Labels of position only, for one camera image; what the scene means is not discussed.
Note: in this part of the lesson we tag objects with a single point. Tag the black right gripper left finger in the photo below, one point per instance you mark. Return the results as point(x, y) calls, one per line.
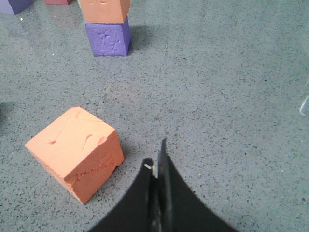
point(130, 214)

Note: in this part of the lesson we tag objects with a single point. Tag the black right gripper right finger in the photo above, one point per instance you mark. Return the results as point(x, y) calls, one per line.
point(181, 210)

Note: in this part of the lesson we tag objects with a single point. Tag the large orange foam block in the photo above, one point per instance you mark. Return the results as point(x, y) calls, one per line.
point(79, 150)

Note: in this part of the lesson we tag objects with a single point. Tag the purple foam block under orange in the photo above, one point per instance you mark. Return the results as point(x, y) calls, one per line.
point(109, 39)

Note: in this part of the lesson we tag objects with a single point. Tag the orange foam block on purple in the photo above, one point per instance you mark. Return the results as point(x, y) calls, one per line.
point(105, 11)

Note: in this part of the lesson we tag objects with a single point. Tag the small red foam block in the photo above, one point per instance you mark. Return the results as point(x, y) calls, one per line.
point(58, 2)

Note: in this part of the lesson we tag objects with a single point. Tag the purple foam block under pink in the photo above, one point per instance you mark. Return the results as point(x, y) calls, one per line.
point(14, 7)

